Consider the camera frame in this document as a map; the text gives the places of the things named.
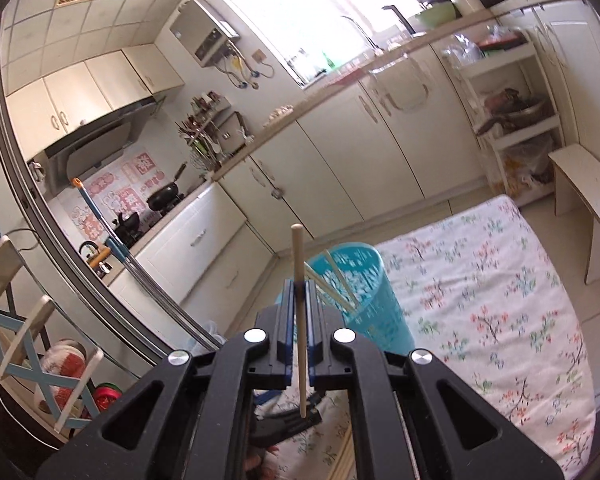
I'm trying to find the pan with lid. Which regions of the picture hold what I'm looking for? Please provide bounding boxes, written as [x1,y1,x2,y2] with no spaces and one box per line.
[475,90,551,136]

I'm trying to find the red paper wall decals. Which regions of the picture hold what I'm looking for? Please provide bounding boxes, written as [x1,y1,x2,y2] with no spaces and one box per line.
[70,152,166,241]

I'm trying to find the red and white plush slipper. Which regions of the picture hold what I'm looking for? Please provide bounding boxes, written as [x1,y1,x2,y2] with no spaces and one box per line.
[40,340,88,413]

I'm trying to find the white upper cabinets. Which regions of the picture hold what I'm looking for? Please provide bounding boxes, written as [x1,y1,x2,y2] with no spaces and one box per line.
[5,42,186,146]

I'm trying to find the blue perforated basket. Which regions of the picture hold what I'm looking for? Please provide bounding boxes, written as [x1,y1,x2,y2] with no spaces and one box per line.
[279,242,416,361]

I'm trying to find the wall utensil rack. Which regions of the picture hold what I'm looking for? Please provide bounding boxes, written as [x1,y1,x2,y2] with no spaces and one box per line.
[175,91,246,173]

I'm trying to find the green bowl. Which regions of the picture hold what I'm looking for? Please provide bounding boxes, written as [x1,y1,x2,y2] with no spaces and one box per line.
[415,0,458,28]

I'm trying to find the black wok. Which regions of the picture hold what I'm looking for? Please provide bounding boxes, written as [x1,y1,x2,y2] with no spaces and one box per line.
[146,162,188,212]

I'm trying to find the white trolley rack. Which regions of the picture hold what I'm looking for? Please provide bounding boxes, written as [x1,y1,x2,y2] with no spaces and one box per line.
[450,30,563,196]

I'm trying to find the black pot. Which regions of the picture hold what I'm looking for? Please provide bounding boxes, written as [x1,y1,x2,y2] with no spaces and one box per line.
[112,212,144,244]

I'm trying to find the kitchen window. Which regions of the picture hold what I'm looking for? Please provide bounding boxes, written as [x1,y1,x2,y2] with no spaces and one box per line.
[207,0,421,86]

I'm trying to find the white kitchen base cabinets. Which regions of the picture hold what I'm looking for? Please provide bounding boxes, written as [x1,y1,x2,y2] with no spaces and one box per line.
[107,0,600,331]

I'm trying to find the chrome faucet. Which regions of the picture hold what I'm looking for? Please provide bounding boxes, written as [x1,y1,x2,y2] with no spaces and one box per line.
[340,15,382,57]

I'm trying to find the light wooden chopstick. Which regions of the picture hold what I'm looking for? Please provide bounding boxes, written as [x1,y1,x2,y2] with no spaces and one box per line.
[291,225,309,418]
[305,264,357,312]
[327,254,357,307]

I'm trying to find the range hood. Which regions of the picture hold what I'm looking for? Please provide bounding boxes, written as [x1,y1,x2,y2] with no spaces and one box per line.
[27,97,161,181]

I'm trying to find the plate of food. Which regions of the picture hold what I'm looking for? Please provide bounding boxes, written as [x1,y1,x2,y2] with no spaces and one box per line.
[262,105,295,127]

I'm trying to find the white wooden stool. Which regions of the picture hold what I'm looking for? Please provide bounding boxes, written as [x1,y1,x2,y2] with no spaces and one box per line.
[547,143,600,286]

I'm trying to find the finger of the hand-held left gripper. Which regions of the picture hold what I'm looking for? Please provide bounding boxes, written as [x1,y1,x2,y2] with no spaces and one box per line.
[250,391,326,448]

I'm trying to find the floral tablecloth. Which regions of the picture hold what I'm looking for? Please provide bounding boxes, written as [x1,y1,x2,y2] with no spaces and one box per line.
[260,195,598,480]

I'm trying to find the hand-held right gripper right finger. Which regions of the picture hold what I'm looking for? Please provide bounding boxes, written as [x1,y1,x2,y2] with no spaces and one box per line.
[304,279,566,480]

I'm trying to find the blue and cream shoe rack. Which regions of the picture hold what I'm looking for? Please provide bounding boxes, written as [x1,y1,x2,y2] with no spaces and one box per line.
[0,195,106,441]

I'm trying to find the black kettle with wooden handle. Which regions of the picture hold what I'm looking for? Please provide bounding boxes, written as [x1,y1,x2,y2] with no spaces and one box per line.
[79,241,114,279]

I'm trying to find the white hanging bin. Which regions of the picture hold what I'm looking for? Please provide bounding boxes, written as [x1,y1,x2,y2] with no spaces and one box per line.
[370,55,431,113]

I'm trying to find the gas water heater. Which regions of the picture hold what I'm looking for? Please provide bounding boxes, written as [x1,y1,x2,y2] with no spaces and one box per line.
[169,0,241,66]

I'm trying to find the grey sliding door frame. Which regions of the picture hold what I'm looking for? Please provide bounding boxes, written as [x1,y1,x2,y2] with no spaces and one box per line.
[0,25,221,376]

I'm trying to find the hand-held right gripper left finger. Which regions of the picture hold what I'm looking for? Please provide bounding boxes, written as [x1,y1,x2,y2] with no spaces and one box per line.
[35,281,298,480]

